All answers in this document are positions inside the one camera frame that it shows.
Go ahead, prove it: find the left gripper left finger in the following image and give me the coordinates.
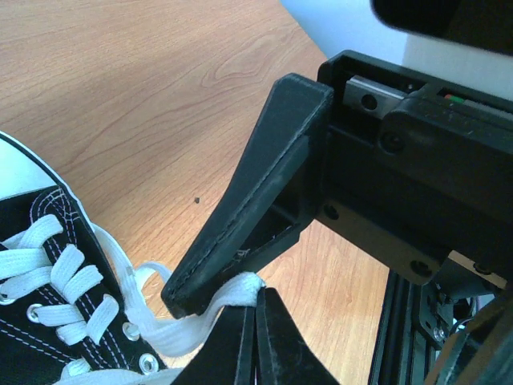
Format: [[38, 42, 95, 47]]
[[173, 306, 247, 385]]

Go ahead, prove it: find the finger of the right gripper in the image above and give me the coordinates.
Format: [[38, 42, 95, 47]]
[[161, 74, 334, 318]]

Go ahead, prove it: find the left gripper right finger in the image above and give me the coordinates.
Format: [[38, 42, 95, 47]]
[[255, 288, 338, 385]]

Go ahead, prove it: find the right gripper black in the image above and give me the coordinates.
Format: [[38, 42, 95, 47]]
[[317, 51, 512, 285]]

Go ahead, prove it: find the white shoelace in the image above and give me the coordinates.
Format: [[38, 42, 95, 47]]
[[0, 214, 266, 385]]

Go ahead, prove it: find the black white canvas sneaker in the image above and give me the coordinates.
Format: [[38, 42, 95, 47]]
[[1, 134, 171, 384]]

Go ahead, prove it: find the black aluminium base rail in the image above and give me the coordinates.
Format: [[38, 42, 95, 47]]
[[366, 270, 513, 385]]

